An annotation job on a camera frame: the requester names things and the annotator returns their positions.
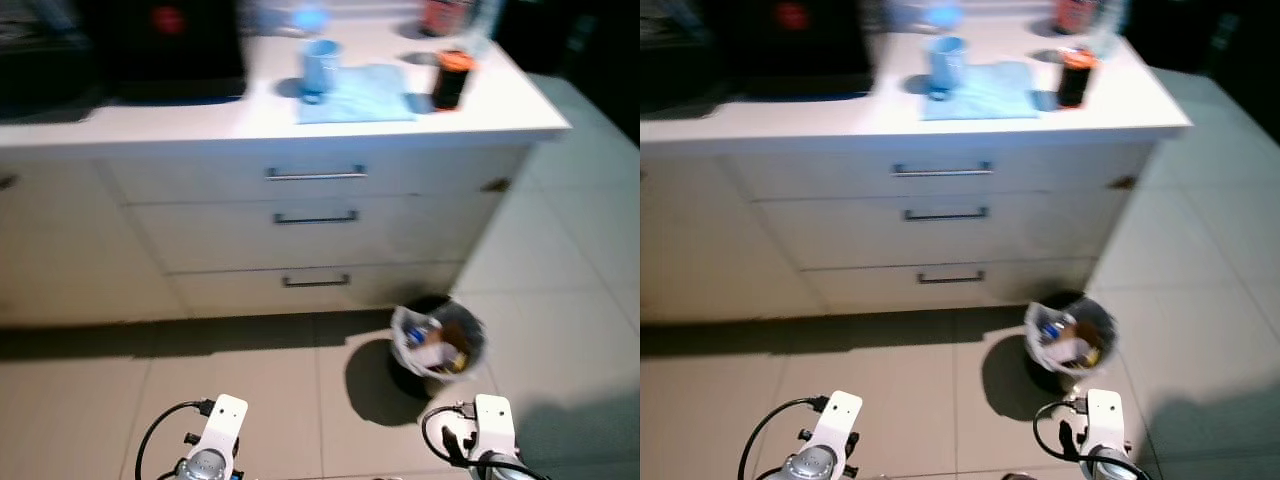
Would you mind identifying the black waste bin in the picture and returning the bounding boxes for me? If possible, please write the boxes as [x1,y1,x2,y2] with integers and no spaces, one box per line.
[386,294,489,401]
[1022,290,1119,396]

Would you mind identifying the black kitchen appliance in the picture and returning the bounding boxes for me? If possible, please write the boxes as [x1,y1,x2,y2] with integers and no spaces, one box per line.
[715,0,873,99]
[78,0,249,105]

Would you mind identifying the blue mug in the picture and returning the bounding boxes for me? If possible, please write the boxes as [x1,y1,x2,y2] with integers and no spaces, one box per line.
[926,35,968,101]
[300,38,344,105]

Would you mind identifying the black bottle orange lid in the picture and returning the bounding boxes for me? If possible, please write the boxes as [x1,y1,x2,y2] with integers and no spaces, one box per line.
[431,49,476,112]
[1057,46,1100,109]

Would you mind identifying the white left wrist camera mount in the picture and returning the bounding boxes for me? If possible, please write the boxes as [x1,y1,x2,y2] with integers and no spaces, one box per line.
[805,390,864,466]
[192,393,250,471]

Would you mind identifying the red can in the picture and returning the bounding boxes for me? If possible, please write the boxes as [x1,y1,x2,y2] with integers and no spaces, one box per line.
[1053,0,1101,36]
[420,0,471,38]

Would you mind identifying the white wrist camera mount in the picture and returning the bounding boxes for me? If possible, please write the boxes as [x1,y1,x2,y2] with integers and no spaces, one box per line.
[470,393,518,463]
[192,393,250,471]
[1083,388,1129,456]
[805,390,864,466]

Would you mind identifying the clear plastic bottle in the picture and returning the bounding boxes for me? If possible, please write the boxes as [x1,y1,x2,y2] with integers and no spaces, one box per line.
[1090,0,1131,58]
[462,0,504,59]

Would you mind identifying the white drawer cabinet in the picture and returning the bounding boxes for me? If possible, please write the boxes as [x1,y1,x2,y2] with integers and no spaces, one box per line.
[0,95,573,329]
[640,95,1193,326]

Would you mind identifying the white bin liner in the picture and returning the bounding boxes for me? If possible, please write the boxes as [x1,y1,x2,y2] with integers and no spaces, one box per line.
[1024,300,1106,373]
[390,304,481,379]

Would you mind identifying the white drawer front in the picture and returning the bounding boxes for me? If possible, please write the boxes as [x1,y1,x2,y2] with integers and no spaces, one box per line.
[752,192,1131,271]
[727,148,1156,204]
[125,193,506,275]
[800,258,1096,313]
[165,262,464,316]
[103,148,531,207]

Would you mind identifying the light blue cloth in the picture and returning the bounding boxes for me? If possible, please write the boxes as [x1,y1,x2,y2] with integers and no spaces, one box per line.
[921,60,1041,122]
[297,63,418,126]

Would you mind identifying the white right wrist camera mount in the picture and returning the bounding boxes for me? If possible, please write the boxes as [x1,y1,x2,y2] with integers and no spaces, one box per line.
[1083,388,1129,456]
[470,393,518,463]

